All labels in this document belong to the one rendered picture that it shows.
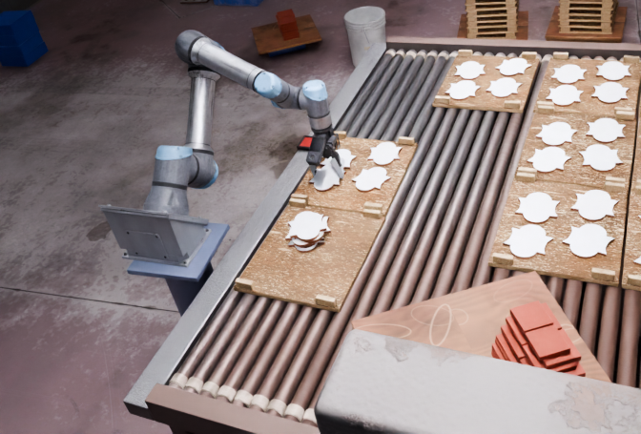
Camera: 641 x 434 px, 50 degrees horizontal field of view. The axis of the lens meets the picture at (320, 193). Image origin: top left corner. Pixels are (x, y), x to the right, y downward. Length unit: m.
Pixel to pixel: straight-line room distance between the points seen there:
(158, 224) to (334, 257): 0.57
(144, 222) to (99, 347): 1.31
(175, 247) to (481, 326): 1.04
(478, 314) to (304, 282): 0.55
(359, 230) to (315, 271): 0.22
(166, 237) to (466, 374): 2.10
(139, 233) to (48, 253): 1.91
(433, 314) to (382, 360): 1.58
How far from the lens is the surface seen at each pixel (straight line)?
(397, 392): 0.18
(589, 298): 1.99
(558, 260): 2.06
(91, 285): 3.82
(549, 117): 2.64
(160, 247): 2.31
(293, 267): 2.10
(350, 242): 2.14
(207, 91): 2.46
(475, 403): 0.18
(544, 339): 1.52
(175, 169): 2.27
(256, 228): 2.31
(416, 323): 1.75
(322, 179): 2.39
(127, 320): 3.53
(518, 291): 1.82
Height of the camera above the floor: 2.36
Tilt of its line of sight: 37 degrees down
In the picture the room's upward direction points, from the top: 12 degrees counter-clockwise
